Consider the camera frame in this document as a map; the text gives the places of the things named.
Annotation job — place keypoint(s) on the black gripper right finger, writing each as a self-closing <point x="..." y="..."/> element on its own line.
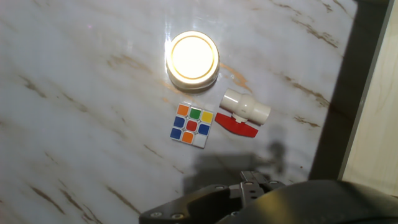
<point x="253" y="189"/>

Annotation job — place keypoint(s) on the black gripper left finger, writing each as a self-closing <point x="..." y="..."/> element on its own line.
<point x="199" y="205"/>

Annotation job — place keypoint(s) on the glass jar gold lid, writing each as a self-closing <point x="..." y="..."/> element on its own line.
<point x="192" y="59"/>

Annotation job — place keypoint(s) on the cream wooden shelf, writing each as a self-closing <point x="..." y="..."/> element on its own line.
<point x="379" y="124"/>

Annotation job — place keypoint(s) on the small red object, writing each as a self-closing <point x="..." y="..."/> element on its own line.
<point x="236" y="127"/>

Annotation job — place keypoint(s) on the multicoloured Rubik's cube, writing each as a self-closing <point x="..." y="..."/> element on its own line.
<point x="191" y="125"/>

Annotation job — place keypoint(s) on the marble patterned mat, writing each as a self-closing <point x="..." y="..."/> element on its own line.
<point x="93" y="109"/>

